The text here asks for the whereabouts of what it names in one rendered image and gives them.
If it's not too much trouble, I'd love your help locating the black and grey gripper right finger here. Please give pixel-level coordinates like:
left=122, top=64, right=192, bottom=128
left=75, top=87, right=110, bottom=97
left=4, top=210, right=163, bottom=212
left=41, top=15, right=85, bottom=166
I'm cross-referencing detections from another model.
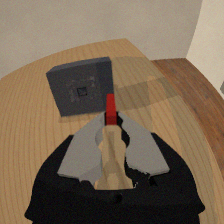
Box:
left=116, top=111, right=205, bottom=214

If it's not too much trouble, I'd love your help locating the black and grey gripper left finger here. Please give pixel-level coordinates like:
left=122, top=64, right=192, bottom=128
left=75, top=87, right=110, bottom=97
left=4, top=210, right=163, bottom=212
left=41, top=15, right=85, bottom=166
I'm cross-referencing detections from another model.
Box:
left=24, top=111, right=106, bottom=221

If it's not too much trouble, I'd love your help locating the dark grey sloped panel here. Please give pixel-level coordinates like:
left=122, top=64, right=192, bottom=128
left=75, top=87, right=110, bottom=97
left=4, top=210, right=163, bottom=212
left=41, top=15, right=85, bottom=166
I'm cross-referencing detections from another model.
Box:
left=46, top=56, right=114, bottom=117

